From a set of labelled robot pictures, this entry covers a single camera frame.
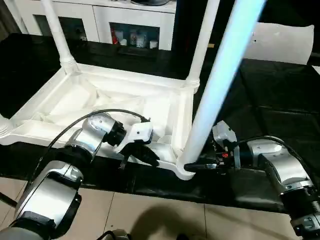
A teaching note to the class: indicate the white flat sheet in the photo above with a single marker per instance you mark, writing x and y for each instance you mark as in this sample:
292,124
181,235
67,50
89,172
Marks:
316,70

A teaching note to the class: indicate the black metal stand leg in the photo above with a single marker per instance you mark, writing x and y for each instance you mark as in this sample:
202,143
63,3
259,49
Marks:
7,200

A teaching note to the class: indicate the small yellow label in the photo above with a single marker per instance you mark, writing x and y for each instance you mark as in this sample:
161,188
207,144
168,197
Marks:
213,46

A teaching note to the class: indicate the white plastic table leg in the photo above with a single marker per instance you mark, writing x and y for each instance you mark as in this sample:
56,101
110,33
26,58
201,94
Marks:
222,70
57,35
4,126
202,40

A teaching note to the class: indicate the white plastic table top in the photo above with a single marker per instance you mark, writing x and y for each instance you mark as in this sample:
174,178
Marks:
100,100

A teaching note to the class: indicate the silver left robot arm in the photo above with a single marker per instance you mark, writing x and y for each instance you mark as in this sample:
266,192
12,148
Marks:
75,155

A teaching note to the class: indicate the white cabinet with glass doors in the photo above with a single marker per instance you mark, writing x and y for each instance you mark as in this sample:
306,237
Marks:
100,20

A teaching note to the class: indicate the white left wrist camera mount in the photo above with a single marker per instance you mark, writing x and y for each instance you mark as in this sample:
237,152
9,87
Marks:
139,132

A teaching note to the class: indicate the white flat panel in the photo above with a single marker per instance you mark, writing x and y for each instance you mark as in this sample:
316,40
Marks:
285,44

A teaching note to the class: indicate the black work mat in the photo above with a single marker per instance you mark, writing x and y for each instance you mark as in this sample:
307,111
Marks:
280,115

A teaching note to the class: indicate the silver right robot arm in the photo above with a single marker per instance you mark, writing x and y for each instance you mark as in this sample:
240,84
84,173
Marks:
277,165

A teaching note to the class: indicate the grey curtain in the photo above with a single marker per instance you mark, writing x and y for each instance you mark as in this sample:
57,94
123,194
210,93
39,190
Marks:
7,20

